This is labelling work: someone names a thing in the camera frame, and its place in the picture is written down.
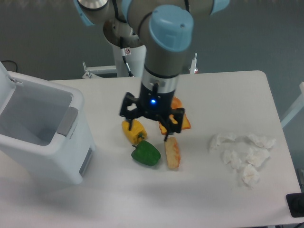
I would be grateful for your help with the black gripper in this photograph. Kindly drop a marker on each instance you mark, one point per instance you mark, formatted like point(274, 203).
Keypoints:
point(155, 107)

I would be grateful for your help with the white push-button trash can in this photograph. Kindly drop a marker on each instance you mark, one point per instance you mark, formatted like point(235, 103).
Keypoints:
point(43, 127)

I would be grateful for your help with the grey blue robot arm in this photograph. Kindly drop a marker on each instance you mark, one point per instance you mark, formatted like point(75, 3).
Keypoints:
point(165, 27)

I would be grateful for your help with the knotted bread roll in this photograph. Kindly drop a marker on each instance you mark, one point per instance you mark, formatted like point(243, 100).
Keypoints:
point(176, 103)

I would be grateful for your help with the yellow bell pepper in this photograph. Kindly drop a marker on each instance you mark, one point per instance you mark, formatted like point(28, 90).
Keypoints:
point(136, 134)

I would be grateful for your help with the orange toast slice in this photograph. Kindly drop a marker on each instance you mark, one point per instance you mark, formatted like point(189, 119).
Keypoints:
point(185, 124)

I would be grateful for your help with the green bell pepper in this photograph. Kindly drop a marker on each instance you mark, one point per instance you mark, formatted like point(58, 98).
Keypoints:
point(145, 153)

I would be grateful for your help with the long bread slice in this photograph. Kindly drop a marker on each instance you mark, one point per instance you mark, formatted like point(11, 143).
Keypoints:
point(172, 153)

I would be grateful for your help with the crumpled white tissue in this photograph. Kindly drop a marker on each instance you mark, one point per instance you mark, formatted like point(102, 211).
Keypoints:
point(256, 156)
point(219, 138)
point(262, 141)
point(231, 156)
point(250, 176)

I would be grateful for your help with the crumpled white tissue centre left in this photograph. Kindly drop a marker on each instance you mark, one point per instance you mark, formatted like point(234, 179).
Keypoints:
point(231, 156)

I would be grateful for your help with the crumpled white tissue centre right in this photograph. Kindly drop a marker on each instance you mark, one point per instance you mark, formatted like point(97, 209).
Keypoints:
point(256, 156)

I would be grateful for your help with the crumpled white tissue top right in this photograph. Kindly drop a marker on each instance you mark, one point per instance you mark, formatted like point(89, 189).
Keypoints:
point(262, 141)

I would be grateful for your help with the crumpled white tissue bottom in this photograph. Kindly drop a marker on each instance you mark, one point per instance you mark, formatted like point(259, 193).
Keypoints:
point(250, 176)

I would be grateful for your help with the black device at edge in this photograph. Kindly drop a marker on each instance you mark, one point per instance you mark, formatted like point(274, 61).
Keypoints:
point(295, 203)

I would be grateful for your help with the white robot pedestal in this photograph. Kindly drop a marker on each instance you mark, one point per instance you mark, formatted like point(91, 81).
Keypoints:
point(128, 62)

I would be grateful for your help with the white frame post right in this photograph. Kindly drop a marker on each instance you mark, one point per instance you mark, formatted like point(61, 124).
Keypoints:
point(294, 108)

